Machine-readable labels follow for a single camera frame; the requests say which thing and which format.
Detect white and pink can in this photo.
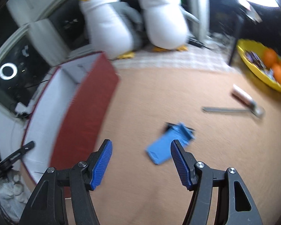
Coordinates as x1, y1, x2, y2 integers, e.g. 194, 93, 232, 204
232, 84, 256, 107

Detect yellow bowl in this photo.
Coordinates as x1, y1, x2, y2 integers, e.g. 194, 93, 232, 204
236, 39, 281, 95

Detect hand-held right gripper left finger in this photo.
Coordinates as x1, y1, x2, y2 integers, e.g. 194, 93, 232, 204
19, 139, 113, 225

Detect person's left hand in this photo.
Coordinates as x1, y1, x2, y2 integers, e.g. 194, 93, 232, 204
0, 169, 31, 208

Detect metal spoon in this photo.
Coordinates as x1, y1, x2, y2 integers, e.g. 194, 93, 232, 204
203, 106, 265, 119

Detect red box with white inside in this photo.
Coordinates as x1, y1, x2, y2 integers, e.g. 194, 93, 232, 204
21, 52, 121, 185

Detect blue plastic clip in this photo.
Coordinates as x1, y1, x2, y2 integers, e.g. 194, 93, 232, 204
145, 122, 196, 166

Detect large penguin plush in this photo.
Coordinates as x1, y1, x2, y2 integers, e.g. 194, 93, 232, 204
78, 0, 144, 60

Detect small penguin plush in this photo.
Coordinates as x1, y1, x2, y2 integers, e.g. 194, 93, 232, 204
138, 0, 200, 52

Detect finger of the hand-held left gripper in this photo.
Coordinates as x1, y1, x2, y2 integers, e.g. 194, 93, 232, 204
0, 141, 35, 170

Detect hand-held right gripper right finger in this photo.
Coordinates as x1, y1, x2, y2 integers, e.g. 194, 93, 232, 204
170, 139, 264, 225

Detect dark candy packets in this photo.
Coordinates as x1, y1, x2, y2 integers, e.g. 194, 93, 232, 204
245, 50, 275, 78

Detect checked cloth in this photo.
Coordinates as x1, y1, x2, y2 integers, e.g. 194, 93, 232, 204
110, 37, 235, 72

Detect orange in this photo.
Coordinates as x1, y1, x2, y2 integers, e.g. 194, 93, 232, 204
263, 48, 279, 67
272, 63, 281, 85

